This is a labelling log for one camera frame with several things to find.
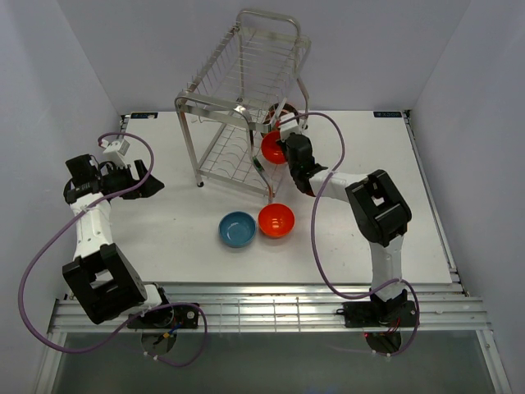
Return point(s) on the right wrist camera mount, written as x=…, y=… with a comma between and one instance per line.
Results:
x=288, y=125

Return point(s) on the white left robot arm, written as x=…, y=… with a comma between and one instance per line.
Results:
x=101, y=278

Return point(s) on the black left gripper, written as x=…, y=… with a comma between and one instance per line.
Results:
x=151, y=187

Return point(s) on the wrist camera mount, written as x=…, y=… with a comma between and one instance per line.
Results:
x=115, y=151
x=288, y=125

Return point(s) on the steel wire dish rack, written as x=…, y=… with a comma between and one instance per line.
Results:
x=256, y=64

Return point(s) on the orange plastic bowl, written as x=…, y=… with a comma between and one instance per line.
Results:
x=271, y=149
x=276, y=220

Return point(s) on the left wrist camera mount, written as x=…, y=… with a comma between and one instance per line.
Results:
x=115, y=151

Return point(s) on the blue ceramic bowl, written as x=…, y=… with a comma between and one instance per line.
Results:
x=237, y=229

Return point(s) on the aluminium table frame rails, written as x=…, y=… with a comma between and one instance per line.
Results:
x=270, y=325

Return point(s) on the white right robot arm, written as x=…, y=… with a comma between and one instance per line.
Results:
x=382, y=217

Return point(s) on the brown cream-inside bowl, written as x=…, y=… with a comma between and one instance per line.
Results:
x=286, y=109

